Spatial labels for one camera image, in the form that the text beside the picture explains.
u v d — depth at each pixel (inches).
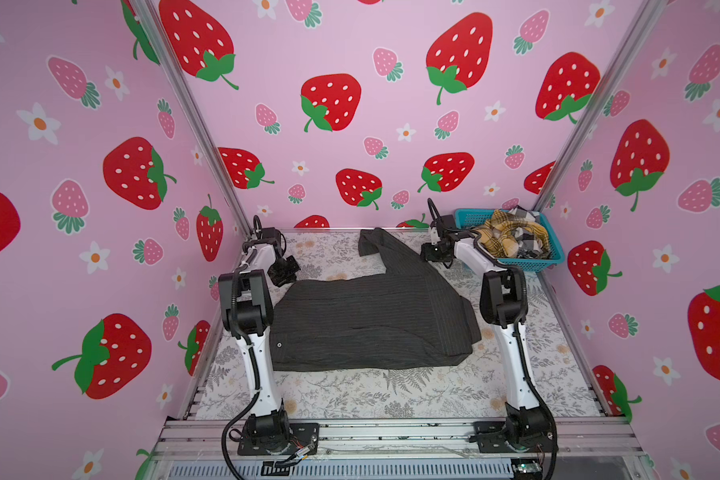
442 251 36.9
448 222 36.0
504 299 26.0
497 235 41.9
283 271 36.6
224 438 26.5
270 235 35.4
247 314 23.7
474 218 46.4
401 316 38.7
